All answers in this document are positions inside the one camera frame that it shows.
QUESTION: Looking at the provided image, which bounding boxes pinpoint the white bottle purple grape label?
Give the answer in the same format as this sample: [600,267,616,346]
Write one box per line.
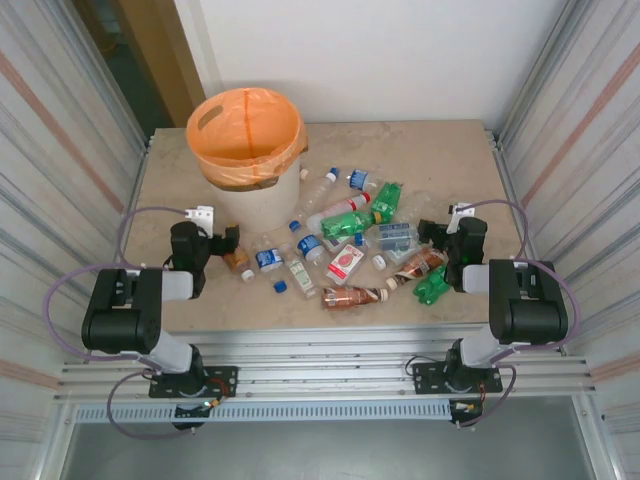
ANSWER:
[319,234,351,254]

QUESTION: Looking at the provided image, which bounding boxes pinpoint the brown wooden door frame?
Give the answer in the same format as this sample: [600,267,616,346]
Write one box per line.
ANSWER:
[117,0,207,129]

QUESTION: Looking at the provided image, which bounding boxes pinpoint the clear bottle wide blue collar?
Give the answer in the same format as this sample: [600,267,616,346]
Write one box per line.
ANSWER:
[296,233,331,266]

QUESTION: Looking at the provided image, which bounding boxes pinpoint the small clear bottle green label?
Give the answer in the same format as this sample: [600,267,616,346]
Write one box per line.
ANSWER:
[279,242,319,300]

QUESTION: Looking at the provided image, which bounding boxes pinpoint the crushed clear bottle blue label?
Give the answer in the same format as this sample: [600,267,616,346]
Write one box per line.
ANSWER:
[252,234,287,275]

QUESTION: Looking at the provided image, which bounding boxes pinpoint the small amber bottle white cap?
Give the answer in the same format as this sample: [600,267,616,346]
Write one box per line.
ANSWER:
[222,248,256,283]

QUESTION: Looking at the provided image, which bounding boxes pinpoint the cream plastic bin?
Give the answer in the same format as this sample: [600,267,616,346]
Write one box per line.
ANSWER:
[202,149,303,235]

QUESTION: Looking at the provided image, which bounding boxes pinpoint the grey slotted cable duct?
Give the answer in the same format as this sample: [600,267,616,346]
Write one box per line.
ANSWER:
[73,401,454,425]

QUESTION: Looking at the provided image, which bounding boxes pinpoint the white bottle pink fruit label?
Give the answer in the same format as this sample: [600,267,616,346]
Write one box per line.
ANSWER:
[325,243,366,286]

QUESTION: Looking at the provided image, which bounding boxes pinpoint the aluminium extrusion rail frame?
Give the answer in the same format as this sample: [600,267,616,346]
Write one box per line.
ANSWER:
[53,322,600,407]

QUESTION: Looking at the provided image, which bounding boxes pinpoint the clear bottle grey-blue label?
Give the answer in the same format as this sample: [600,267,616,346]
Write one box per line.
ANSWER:
[355,222,420,251]

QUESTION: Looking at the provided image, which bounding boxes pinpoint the aluminium side rail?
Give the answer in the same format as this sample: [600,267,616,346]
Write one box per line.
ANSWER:
[110,133,154,271]
[483,127,539,264]

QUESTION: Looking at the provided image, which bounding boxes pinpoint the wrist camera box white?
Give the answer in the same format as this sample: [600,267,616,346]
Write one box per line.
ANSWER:
[446,201,475,235]
[182,204,216,235]

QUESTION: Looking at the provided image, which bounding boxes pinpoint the clear bottle white cap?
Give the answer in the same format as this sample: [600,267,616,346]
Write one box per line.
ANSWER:
[372,244,426,271]

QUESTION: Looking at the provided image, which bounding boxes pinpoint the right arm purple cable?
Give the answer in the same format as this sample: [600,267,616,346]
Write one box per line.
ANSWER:
[457,198,584,429]

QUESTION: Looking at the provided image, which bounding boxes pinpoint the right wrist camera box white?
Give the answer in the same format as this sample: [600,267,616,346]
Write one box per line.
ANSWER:
[446,201,475,235]

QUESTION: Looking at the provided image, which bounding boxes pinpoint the white bin with orange bag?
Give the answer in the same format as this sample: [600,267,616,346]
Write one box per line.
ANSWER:
[185,87,309,194]

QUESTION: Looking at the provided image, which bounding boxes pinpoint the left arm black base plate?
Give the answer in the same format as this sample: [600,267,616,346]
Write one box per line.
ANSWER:
[148,365,239,400]

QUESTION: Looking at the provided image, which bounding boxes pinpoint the large green plastic bottle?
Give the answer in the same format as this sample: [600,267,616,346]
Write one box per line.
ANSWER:
[318,209,384,240]

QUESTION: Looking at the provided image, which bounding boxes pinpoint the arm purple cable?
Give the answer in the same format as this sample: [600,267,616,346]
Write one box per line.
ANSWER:
[457,198,584,429]
[42,205,209,441]

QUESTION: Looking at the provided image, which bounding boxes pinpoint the clear bottle red label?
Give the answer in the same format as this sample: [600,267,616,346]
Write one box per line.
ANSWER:
[305,192,374,234]

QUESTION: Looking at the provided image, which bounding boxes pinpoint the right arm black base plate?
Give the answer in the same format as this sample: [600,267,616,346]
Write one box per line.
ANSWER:
[411,360,503,396]

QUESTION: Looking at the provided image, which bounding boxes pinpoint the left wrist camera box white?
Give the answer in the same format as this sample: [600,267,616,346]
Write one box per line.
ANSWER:
[182,204,216,235]

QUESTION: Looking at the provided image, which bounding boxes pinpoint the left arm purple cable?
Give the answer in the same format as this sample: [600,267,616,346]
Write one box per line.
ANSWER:
[42,205,209,441]

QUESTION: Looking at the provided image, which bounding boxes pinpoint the long clear bottle blue cap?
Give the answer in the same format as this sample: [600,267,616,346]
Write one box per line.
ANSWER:
[294,167,341,221]

